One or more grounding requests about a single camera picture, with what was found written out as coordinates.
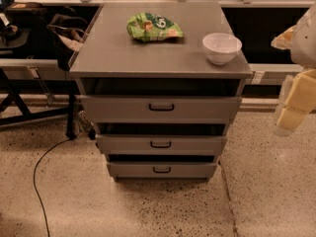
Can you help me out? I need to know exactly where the grey drawer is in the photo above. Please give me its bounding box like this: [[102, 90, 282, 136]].
[[107, 162, 216, 179], [97, 134, 227, 156], [81, 95, 241, 123]]

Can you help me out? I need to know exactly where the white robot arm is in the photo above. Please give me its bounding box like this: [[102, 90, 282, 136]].
[[272, 5, 316, 137]]

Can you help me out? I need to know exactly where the grey drawer cabinet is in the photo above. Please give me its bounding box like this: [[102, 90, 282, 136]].
[[68, 1, 254, 183]]

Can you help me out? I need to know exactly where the grey bottom drawer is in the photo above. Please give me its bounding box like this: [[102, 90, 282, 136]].
[[107, 162, 216, 179]]

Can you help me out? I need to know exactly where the grey top drawer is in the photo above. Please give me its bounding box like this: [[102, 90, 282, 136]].
[[81, 95, 241, 123]]

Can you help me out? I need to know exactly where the white bowl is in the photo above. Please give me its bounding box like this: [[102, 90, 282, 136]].
[[202, 33, 242, 65]]

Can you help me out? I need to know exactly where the green chip bag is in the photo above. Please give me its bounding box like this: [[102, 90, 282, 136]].
[[126, 12, 184, 42]]

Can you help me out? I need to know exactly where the dark bag with cloth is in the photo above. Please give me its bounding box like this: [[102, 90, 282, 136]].
[[47, 14, 88, 71]]

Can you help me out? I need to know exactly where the dark backpack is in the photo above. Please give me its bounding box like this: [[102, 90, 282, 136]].
[[4, 2, 48, 50]]

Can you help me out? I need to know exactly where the black floor cable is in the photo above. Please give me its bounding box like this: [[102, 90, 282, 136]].
[[33, 137, 74, 237]]

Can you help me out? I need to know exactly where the black stand frame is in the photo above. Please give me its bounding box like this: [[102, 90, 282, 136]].
[[0, 69, 76, 140]]

